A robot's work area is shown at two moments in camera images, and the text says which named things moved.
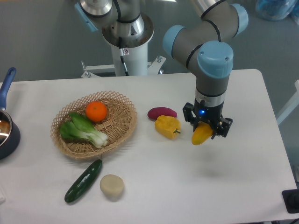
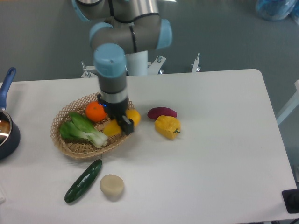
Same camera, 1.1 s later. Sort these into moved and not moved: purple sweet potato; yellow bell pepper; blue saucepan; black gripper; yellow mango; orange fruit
Moved: black gripper; yellow mango
Not moved: blue saucepan; purple sweet potato; orange fruit; yellow bell pepper
